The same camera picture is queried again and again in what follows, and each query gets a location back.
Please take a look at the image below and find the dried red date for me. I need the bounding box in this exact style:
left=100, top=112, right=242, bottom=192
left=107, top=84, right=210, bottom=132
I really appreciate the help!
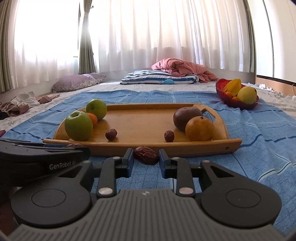
left=134, top=146, right=159, bottom=166
left=164, top=130, right=175, bottom=143
left=105, top=128, right=117, bottom=141

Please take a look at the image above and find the orange mandarin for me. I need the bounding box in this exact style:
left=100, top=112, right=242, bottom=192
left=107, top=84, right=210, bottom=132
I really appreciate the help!
left=87, top=113, right=98, bottom=126

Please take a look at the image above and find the dark red apple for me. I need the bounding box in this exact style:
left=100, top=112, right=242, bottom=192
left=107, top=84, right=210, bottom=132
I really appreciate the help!
left=173, top=106, right=203, bottom=132

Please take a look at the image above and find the wooden serving tray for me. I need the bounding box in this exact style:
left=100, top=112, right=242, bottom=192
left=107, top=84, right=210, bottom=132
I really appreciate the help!
left=43, top=103, right=243, bottom=158

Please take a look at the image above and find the small orange on tray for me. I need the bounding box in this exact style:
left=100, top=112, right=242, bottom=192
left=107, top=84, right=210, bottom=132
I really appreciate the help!
left=185, top=116, right=215, bottom=142

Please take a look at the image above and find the large green apple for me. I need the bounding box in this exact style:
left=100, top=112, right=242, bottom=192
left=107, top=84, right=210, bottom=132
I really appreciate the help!
left=64, top=110, right=93, bottom=141

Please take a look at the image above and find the small clothes pile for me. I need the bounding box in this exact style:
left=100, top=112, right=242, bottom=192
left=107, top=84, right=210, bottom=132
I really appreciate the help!
left=1, top=91, right=60, bottom=120

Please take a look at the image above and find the blue checked blanket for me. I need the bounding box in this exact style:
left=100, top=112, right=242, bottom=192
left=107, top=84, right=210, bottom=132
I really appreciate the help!
left=5, top=90, right=295, bottom=235

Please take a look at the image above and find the small orange in bowl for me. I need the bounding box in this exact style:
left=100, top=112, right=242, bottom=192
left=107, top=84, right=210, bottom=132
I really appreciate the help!
left=225, top=91, right=233, bottom=98

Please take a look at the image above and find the red glass fruit bowl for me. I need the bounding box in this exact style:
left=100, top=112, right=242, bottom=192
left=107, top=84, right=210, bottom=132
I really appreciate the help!
left=216, top=78, right=259, bottom=110

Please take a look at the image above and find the yellow starfruit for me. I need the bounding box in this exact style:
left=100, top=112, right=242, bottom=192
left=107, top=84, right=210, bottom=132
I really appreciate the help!
left=223, top=79, right=241, bottom=97

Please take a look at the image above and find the purple pillow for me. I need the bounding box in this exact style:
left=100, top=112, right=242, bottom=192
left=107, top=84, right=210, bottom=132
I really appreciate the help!
left=51, top=73, right=106, bottom=93

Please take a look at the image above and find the striped blue white pillow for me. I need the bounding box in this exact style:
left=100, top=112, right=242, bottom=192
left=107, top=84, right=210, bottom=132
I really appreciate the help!
left=121, top=70, right=199, bottom=85

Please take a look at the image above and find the white bed sheet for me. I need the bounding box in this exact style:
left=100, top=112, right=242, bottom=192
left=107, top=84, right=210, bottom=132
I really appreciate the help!
left=0, top=80, right=296, bottom=133

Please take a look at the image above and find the green drape curtain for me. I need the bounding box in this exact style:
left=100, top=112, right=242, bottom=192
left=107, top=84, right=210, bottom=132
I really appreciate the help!
left=78, top=0, right=95, bottom=74

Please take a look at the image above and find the pink crumpled quilt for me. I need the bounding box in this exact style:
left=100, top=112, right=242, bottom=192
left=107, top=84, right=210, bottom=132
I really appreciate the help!
left=151, top=58, right=219, bottom=82

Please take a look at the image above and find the white sheer curtain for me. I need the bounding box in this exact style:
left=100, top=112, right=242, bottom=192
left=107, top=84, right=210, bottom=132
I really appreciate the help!
left=14, top=1, right=254, bottom=83

